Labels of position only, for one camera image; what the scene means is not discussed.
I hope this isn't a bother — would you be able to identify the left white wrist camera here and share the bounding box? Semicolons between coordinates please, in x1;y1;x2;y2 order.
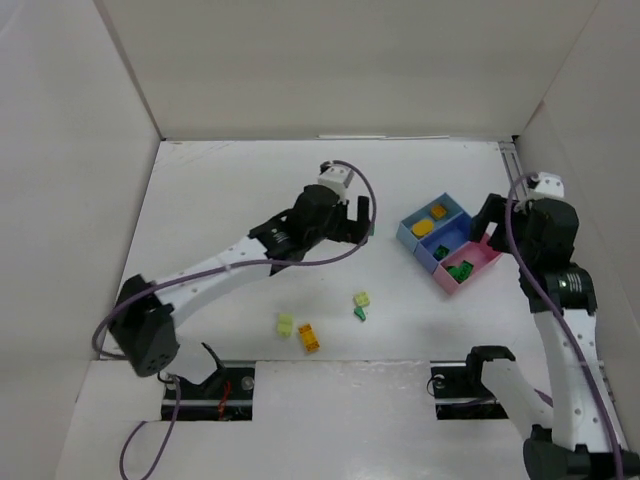
317;161;354;202

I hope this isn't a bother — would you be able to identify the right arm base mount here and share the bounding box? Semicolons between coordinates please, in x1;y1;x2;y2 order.
426;360;507;421

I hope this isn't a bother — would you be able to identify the small green lego brick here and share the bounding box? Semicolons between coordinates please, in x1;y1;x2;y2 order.
446;260;474;284

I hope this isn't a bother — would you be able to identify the long green lego brick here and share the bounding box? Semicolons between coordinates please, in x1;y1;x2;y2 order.
433;245;449;261

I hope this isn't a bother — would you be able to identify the pink container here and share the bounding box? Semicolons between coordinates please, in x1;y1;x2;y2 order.
433;234;502;295

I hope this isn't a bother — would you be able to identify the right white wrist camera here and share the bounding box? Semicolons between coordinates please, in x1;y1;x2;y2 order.
526;172;565;200

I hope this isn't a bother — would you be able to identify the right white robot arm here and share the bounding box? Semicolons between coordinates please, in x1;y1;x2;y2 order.
466;194;639;479

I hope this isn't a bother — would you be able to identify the small green lego piece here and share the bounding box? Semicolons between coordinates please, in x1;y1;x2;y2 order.
353;307;367;322

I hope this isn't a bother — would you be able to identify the aluminium rail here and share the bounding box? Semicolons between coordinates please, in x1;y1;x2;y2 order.
498;141;524;186

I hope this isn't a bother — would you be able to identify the orange long lego brick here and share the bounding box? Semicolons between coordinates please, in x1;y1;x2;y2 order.
298;324;320;354

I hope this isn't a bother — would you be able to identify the orange oval lego piece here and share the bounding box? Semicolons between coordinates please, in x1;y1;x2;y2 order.
411;218;435;238

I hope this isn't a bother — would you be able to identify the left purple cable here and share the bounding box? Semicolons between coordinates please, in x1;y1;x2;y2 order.
91;159;378;480

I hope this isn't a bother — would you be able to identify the pale yellow lego brick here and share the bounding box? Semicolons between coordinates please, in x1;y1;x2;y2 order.
276;313;294;337

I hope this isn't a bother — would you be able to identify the orange square lego brick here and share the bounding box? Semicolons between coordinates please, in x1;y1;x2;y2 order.
430;204;447;220

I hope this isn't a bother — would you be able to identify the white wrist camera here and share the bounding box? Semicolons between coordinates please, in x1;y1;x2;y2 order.
526;172;565;200
317;161;354;202

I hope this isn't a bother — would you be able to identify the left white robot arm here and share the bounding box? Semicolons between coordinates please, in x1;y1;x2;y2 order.
108;184;372;386

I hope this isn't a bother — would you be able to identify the lime lego brick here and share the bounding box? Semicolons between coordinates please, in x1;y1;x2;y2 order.
353;291;371;308

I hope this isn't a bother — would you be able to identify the blue container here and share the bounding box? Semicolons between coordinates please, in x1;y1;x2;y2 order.
396;193;467;253

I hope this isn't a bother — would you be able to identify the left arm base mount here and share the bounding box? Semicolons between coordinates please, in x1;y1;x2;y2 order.
176;362;256;422

